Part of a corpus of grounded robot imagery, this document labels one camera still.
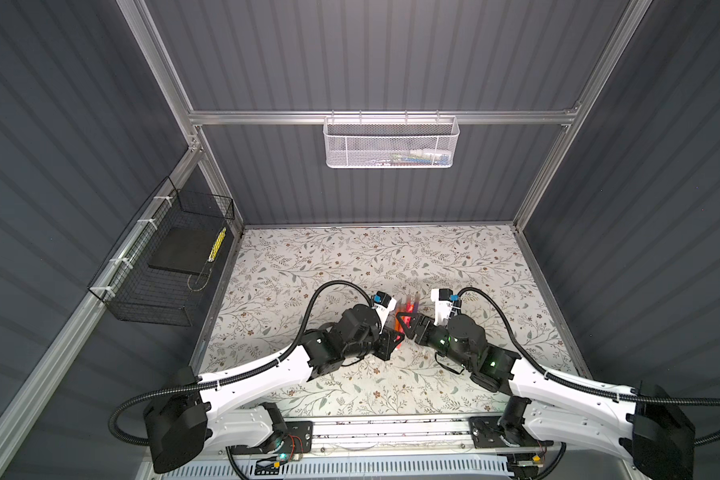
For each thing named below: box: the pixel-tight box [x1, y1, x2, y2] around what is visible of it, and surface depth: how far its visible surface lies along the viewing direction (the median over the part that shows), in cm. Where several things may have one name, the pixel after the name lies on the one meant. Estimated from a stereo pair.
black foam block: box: [148, 226, 223, 273], surface depth 76 cm
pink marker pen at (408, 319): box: [403, 302, 414, 329], surface depth 75 cm
